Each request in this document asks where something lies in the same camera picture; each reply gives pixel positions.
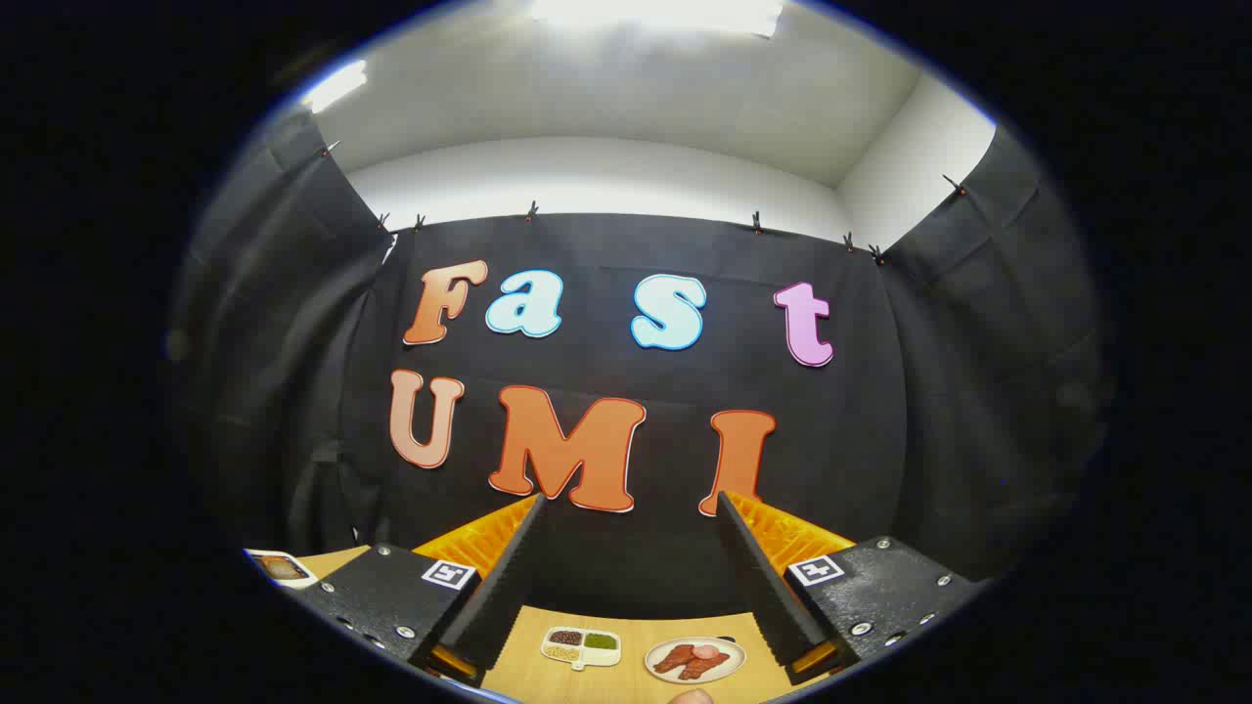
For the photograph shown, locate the ceiling light panel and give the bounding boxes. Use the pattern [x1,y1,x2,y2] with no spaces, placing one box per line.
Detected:
[528,0,783,38]
[301,59,369,113]

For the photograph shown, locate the row of small cloth clips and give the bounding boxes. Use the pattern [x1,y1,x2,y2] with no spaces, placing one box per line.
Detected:
[318,142,969,265]

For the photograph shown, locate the cream toaster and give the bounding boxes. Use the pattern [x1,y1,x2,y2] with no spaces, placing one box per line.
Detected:
[245,550,319,590]

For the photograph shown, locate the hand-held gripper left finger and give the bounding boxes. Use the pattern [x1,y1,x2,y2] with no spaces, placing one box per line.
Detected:
[290,494,547,687]

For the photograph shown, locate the white divided snack tray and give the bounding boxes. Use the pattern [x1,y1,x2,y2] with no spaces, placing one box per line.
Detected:
[541,626,623,672]

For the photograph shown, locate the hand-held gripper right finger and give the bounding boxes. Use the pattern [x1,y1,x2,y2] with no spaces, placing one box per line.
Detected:
[716,491,989,685]

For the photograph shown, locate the white oval meat plate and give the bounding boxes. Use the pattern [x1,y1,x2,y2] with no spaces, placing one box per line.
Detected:
[644,637,747,684]

